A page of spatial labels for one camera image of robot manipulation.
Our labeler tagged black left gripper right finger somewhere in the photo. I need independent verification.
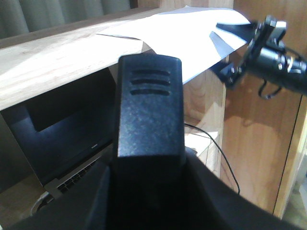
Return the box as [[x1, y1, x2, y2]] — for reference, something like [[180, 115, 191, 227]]
[[186, 153, 297, 230]]

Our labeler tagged black cable right of laptop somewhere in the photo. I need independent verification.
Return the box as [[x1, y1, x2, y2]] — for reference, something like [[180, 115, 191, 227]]
[[184, 122, 240, 194]]

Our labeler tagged wooden upper shelf board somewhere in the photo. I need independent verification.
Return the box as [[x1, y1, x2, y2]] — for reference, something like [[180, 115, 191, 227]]
[[0, 6, 173, 109]]

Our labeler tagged white paper sheet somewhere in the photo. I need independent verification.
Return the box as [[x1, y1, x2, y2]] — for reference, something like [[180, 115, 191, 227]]
[[99, 6, 250, 83]]

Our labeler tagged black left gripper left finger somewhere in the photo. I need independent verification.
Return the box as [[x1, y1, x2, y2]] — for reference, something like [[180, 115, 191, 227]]
[[0, 159, 111, 230]]

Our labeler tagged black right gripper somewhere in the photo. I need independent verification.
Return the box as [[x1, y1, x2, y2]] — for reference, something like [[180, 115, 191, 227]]
[[209, 15, 287, 88]]

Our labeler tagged black stapler with orange tab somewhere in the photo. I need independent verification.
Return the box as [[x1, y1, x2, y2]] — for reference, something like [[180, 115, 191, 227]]
[[108, 53, 186, 230]]

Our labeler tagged silver laptop computer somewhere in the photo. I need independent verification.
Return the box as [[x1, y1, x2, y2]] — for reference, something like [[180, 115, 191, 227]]
[[1, 68, 116, 198]]

